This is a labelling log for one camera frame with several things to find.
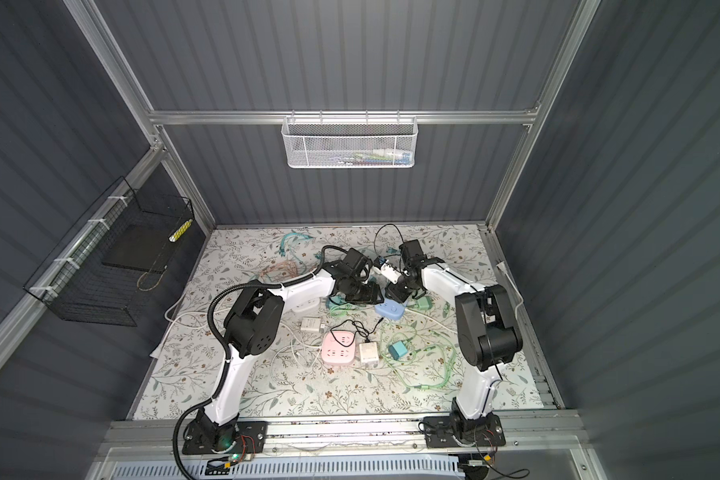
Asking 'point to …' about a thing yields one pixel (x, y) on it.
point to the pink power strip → (338, 347)
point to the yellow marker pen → (177, 233)
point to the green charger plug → (425, 303)
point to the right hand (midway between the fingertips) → (398, 289)
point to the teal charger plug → (398, 349)
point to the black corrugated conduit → (224, 348)
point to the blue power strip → (390, 309)
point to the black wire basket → (137, 232)
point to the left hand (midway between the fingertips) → (380, 300)
